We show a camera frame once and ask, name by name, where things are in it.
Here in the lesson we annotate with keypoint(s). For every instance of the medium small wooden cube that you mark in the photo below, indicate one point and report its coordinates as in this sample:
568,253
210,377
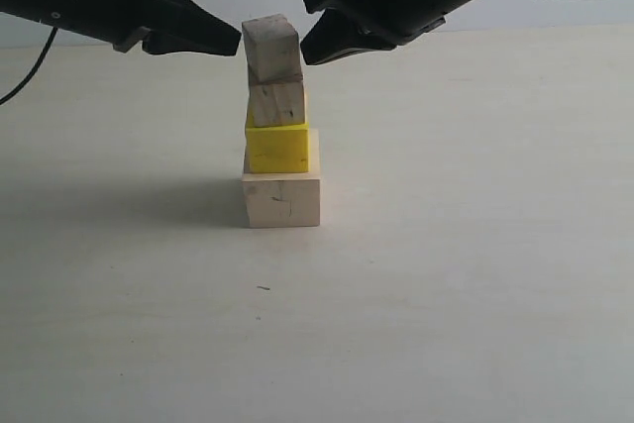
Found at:
277,102

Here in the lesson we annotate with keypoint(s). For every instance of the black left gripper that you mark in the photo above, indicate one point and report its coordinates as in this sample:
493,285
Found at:
179,26

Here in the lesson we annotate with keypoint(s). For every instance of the large light wooden cube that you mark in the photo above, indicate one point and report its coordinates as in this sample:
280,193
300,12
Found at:
285,200

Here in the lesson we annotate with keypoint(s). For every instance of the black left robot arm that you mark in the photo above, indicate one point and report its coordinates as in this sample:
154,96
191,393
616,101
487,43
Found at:
41,11

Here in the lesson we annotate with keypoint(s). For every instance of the yellow cube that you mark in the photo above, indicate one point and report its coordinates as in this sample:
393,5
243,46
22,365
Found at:
276,149

